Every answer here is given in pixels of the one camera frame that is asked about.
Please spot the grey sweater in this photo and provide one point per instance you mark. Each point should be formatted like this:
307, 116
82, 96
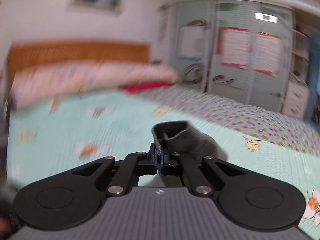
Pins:
195, 142

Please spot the wooden headboard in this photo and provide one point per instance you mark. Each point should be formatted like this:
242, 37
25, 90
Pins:
75, 53

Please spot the blue bordered paper chart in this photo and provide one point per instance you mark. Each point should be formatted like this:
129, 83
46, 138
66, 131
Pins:
191, 42

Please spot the silver rings door decal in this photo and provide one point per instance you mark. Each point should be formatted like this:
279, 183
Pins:
193, 73

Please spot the mint quilted bee bedspread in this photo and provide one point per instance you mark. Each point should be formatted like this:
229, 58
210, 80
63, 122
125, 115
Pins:
112, 130

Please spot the purple floral bed sheet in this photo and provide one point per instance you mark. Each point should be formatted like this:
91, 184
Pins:
237, 120

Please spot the long floral pillow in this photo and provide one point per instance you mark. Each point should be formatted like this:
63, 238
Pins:
87, 82

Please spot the orange bordered paper chart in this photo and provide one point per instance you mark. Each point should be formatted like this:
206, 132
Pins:
267, 53

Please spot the white corner shelf unit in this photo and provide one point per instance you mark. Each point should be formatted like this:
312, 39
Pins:
301, 55

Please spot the white drawer cabinet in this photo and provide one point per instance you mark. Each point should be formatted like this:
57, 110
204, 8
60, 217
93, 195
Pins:
295, 100

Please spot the red blanket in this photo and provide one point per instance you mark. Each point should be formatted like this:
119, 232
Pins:
147, 86

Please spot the pink bordered paper chart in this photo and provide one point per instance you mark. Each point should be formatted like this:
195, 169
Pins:
235, 47

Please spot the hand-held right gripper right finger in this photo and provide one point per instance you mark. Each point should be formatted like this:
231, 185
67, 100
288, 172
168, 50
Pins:
162, 166

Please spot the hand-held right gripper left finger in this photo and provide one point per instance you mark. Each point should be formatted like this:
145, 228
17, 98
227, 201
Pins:
155, 162

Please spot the sliding door wardrobe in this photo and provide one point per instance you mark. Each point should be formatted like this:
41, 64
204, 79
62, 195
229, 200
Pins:
212, 85

